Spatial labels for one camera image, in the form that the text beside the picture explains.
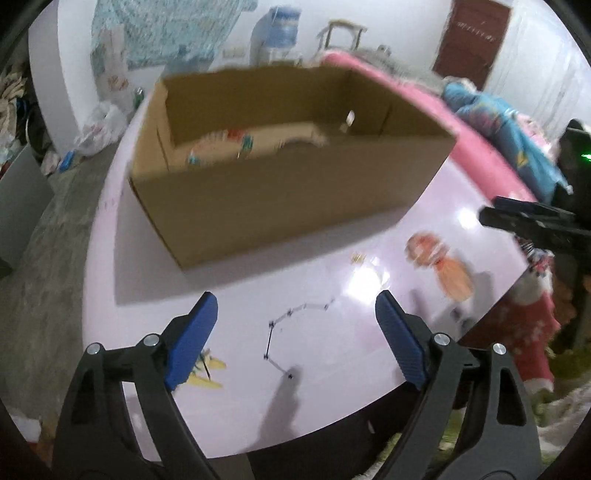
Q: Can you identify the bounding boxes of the items inside box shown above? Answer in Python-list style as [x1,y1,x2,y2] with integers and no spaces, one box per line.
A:
[187,129,256,168]

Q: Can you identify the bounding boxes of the yellow hair clip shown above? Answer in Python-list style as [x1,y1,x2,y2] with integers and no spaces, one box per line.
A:
[185,348,228,389]

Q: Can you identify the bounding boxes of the black chain necklace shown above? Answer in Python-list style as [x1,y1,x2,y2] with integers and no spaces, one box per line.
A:
[262,299,336,380]

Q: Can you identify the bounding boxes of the teal patterned curtain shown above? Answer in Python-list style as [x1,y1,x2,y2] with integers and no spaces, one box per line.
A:
[91,0,258,71]

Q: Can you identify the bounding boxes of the dark red door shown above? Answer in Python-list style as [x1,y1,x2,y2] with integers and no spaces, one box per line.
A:
[433,0,512,92]

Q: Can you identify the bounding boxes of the blue patterned quilt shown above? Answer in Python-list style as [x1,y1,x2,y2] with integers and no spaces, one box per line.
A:
[440,80,570,200]

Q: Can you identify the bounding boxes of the brown cardboard box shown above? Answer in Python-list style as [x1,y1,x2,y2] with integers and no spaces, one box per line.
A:
[128,64,459,271]

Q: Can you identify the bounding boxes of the red and white hair clip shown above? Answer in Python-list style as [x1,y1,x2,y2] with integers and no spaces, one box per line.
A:
[405,232,452,269]

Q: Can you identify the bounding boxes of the white plastic bag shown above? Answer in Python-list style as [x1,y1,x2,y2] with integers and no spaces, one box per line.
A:
[74,104,129,158]

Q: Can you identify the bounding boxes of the white printed bag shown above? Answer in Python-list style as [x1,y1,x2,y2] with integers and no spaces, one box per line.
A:
[95,25,132,108]

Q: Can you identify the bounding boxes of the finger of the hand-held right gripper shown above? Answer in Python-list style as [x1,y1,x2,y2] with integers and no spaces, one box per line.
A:
[494,196,579,221]
[479,207,591,253]

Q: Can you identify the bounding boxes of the orange toy carrot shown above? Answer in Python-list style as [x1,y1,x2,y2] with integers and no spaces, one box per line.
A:
[435,257,475,302]

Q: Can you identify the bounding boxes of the water dispenser with bottle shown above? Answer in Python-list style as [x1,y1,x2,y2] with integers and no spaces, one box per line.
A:
[248,4,302,66]

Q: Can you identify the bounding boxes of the pile of cloth clutter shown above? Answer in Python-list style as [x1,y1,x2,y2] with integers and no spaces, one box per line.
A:
[0,65,35,158]

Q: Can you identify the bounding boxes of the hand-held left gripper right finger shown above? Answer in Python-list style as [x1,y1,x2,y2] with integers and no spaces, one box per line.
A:
[374,290,542,476]

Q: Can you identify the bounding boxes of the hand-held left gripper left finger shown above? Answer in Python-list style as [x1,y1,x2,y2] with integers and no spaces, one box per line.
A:
[52,291,219,476]

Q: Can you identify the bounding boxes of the wooden chair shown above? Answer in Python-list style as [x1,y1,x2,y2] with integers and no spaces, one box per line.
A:
[318,20,369,55]

